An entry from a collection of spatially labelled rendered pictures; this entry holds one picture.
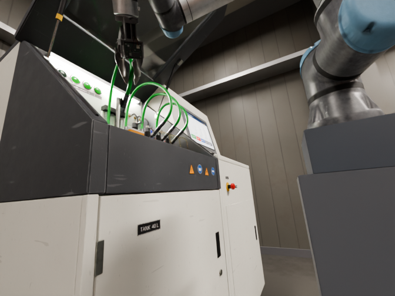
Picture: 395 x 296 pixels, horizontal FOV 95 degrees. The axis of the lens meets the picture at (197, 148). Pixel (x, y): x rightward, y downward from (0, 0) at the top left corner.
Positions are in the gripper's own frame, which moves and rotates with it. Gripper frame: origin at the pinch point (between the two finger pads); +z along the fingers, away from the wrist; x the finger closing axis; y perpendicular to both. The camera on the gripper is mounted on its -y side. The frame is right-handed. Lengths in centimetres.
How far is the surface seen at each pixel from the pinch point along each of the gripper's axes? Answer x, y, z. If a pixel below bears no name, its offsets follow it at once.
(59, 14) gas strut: -19.4, -22.9, -19.2
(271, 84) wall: 210, -102, 26
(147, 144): -2.6, 30.2, 11.6
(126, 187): -11.0, 40.5, 16.3
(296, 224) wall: 168, 21, 157
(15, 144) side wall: -38.6, 3.9, 19.0
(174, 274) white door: -2, 52, 44
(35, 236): -31, 37, 27
